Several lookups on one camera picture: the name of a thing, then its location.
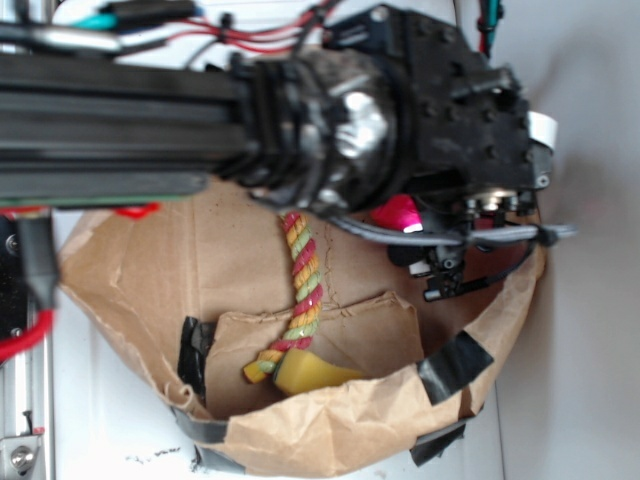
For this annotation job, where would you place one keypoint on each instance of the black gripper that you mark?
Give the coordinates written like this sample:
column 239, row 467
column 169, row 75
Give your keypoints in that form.
column 477, row 152

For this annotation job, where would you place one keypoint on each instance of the red paper ball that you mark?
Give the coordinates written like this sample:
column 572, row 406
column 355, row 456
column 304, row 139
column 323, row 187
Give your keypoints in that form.
column 399, row 213

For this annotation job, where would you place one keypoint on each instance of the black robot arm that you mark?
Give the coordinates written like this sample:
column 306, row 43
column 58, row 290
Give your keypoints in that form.
column 386, row 124

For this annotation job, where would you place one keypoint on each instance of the yellow sponge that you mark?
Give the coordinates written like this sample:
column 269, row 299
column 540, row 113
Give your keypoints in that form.
column 301, row 371

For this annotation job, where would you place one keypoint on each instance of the brown paper bag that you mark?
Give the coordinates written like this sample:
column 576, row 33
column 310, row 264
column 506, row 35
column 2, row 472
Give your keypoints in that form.
column 190, row 294

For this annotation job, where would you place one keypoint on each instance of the multicolour twisted rope toy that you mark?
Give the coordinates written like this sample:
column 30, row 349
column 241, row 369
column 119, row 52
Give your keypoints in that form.
column 308, row 289

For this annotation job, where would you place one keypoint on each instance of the black metal bracket plate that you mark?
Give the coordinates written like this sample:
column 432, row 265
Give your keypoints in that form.
column 14, row 294

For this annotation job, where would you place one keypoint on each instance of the silver aluminium frame rail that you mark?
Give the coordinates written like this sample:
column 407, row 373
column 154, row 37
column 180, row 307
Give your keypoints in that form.
column 27, row 415

